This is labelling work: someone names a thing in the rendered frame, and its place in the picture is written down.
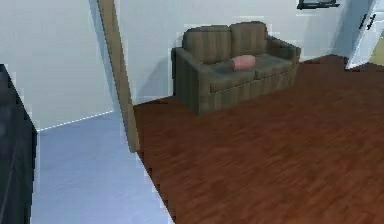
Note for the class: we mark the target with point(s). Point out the tan wooden door frame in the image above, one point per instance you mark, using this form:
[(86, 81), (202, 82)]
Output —
[(118, 73)]

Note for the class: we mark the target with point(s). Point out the white room door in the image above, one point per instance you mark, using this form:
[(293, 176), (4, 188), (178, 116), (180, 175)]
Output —
[(366, 36)]

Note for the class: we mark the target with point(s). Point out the black framed wall picture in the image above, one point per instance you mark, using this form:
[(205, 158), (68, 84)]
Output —
[(316, 4)]

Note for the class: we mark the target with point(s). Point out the black cabinet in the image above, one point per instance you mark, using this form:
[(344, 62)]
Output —
[(15, 153)]

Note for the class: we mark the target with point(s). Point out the brown two-seat sofa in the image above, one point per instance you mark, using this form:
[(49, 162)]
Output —
[(213, 83)]

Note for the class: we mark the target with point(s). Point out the pink cylindrical cushion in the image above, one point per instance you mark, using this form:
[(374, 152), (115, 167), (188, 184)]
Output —
[(244, 62)]

